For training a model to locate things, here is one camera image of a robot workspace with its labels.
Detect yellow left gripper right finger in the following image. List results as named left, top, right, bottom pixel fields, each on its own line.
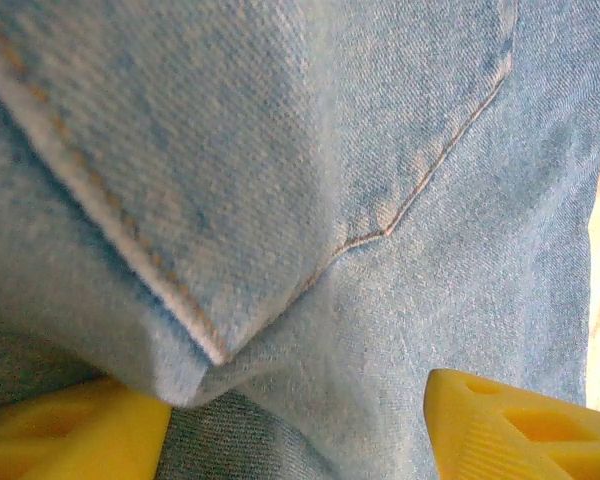
left=424, top=368, right=600, bottom=480

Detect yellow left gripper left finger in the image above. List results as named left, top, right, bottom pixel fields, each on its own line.
left=0, top=375, right=173, bottom=480

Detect blue denim trousers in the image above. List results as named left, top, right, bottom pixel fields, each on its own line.
left=0, top=0, right=600, bottom=480

